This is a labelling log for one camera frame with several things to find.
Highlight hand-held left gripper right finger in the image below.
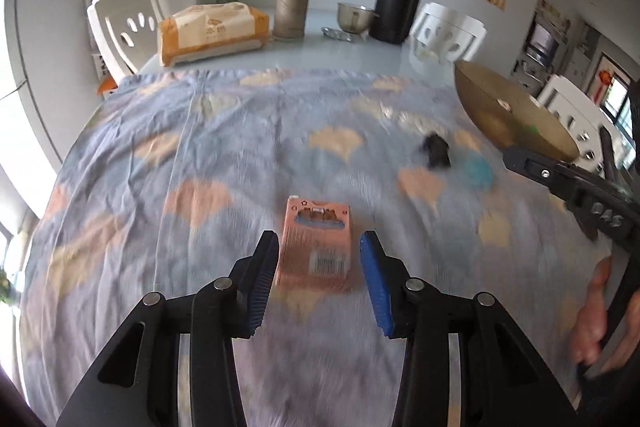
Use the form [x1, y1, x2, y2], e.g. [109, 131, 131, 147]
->
[357, 230, 576, 427]

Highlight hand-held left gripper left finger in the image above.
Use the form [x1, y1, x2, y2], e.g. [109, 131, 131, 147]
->
[55, 230, 280, 427]

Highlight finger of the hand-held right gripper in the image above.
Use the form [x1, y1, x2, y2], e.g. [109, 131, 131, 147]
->
[502, 145, 591, 202]

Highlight gold ribbed bowl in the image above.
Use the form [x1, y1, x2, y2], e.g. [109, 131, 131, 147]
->
[454, 59, 581, 162]

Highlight pink box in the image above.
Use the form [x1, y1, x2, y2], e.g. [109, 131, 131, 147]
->
[274, 196, 353, 294]

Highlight person's right hand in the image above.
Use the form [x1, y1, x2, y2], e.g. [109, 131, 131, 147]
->
[569, 256, 615, 366]

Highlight white chair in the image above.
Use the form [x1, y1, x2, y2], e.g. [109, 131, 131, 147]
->
[537, 74, 621, 168]
[410, 2, 487, 62]
[86, 0, 166, 82]

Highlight black clip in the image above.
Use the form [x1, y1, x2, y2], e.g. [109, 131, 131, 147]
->
[420, 133, 452, 168]

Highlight cluttered shelf unit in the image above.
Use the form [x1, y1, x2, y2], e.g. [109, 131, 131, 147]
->
[510, 0, 601, 95]

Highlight blue leaf print cloth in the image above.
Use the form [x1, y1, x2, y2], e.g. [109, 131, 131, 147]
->
[15, 67, 617, 427]

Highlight steel bowl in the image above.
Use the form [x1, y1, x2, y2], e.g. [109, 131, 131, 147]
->
[336, 2, 378, 35]

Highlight orange tissue pack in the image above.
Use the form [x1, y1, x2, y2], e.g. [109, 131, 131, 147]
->
[157, 2, 271, 68]

